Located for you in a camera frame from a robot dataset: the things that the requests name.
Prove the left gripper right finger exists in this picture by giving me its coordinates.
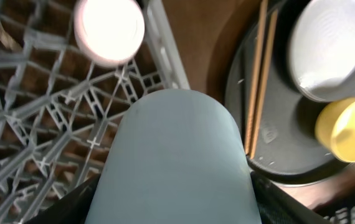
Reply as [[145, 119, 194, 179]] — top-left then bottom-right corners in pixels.
[[250, 171, 330, 224]]

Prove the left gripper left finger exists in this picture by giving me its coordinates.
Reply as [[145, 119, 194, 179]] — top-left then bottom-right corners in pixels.
[[25, 174, 100, 224]]

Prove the wooden chopstick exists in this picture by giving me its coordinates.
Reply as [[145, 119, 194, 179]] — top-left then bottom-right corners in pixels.
[[244, 0, 268, 155], [250, 9, 279, 159]]

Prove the yellow bowl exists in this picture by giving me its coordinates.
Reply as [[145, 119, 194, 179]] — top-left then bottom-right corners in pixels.
[[315, 97, 355, 162]]

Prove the blue cup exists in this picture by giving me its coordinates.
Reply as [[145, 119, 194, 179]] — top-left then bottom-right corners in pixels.
[[86, 89, 261, 224]]

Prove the grey ceramic plate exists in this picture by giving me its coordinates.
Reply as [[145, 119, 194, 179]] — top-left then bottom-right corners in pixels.
[[287, 0, 355, 102]]

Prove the pink cup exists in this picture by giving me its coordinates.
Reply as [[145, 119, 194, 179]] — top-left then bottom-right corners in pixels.
[[73, 0, 145, 68]]

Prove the grey dishwasher rack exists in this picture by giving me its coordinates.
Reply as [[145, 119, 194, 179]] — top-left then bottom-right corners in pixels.
[[0, 0, 189, 223]]

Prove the round black tray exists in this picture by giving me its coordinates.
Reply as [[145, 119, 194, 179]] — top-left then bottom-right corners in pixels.
[[224, 0, 347, 185]]

